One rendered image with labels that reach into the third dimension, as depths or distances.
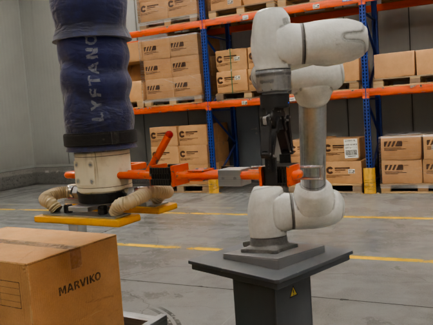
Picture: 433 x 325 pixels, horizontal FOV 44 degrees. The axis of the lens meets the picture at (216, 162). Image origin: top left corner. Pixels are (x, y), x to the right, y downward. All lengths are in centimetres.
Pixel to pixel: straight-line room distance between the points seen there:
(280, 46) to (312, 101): 62
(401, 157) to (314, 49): 722
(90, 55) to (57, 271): 69
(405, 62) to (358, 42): 719
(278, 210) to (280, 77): 95
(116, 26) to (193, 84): 798
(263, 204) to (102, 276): 70
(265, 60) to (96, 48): 52
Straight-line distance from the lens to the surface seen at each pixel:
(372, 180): 856
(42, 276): 177
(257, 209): 221
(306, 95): 193
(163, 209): 169
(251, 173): 140
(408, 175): 855
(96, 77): 162
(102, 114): 161
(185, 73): 970
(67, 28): 165
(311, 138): 204
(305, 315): 238
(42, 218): 174
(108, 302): 200
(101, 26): 163
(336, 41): 136
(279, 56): 135
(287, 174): 134
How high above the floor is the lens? 135
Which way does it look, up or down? 5 degrees down
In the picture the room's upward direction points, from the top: 4 degrees counter-clockwise
